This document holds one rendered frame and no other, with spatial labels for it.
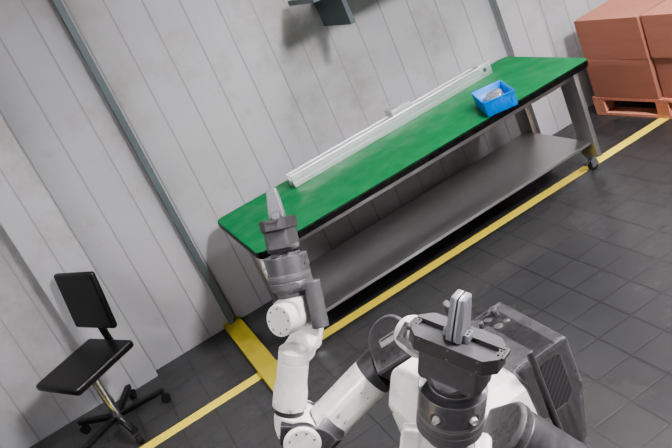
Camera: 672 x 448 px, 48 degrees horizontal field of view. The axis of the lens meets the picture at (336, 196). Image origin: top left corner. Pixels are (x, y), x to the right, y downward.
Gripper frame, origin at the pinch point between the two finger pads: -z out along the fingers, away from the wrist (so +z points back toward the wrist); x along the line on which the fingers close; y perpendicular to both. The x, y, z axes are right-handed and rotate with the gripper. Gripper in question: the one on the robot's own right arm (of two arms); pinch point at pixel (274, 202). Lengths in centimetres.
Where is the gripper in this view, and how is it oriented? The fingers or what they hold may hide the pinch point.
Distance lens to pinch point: 155.7
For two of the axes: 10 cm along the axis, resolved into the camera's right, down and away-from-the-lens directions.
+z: 2.1, 9.8, -0.1
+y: -9.6, 2.0, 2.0
